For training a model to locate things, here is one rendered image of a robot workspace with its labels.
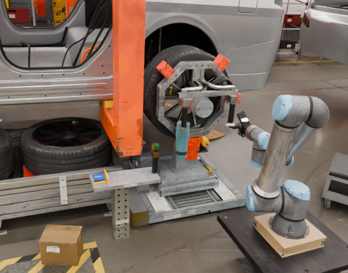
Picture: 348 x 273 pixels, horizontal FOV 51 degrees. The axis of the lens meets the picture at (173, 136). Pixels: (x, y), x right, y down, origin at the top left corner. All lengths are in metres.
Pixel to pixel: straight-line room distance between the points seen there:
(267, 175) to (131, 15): 1.15
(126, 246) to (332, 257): 1.25
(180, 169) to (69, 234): 1.02
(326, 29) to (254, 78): 1.86
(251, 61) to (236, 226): 1.51
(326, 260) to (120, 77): 1.55
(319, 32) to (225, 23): 2.20
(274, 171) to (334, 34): 3.16
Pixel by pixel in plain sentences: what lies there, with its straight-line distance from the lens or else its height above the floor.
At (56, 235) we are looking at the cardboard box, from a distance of 2.38.
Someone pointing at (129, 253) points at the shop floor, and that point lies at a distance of 2.48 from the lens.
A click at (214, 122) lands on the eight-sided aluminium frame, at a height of 0.68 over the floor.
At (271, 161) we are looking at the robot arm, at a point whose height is 0.85.
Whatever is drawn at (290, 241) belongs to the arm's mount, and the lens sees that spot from 2.17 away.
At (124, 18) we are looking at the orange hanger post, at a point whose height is 1.41.
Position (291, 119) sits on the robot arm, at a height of 1.10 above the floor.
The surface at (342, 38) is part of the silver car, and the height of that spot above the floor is 1.07.
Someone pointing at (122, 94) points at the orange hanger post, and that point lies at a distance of 2.29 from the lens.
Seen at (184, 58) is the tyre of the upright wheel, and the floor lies 1.13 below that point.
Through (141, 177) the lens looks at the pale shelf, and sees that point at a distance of 2.37.
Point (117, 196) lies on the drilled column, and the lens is 2.38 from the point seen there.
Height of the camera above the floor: 1.67
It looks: 24 degrees down
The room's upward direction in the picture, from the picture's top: 4 degrees clockwise
